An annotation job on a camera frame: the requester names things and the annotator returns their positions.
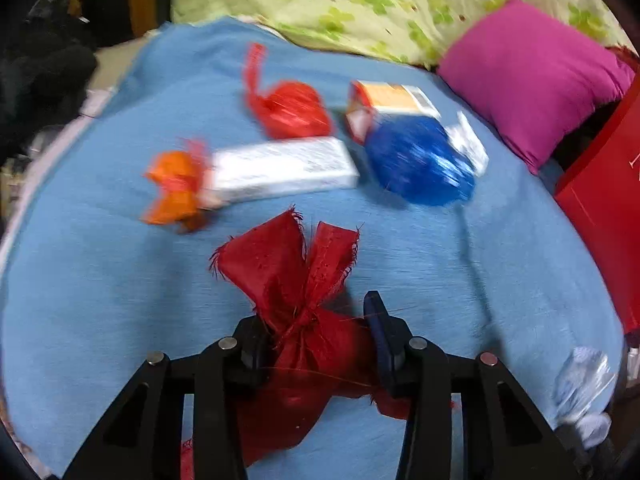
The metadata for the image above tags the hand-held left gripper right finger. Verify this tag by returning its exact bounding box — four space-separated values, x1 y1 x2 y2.
362 290 583 480

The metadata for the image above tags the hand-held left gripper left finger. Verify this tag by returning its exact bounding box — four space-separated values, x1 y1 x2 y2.
62 316 275 480

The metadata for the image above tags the red cloth bundle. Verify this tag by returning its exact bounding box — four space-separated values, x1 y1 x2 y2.
180 207 457 480

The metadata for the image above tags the blue plastic bag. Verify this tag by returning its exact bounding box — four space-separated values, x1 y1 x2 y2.
363 115 476 207

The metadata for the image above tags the blue bed cloth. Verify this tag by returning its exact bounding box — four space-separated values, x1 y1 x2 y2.
0 16 627 480

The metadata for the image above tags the white cardboard box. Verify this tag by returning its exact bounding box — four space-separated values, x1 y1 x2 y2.
202 137 361 206

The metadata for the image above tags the crumpled clear plastic wrap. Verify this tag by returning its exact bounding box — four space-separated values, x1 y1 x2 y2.
552 346 617 449

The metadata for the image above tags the white paper packet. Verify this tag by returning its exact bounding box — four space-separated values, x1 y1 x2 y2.
445 112 490 176

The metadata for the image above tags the red plastic bag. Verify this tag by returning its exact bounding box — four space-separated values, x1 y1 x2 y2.
242 42 334 141

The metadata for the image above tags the orange and white carton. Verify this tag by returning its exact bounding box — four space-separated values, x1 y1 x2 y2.
345 80 442 144

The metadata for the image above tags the red paper bag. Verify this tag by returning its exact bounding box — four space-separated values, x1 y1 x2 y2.
554 67 640 337

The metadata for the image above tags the magenta pillow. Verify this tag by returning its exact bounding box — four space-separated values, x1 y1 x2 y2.
437 0 636 176

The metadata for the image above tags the dark fuzzy cloth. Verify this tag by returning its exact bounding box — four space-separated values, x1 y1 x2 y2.
0 14 99 162

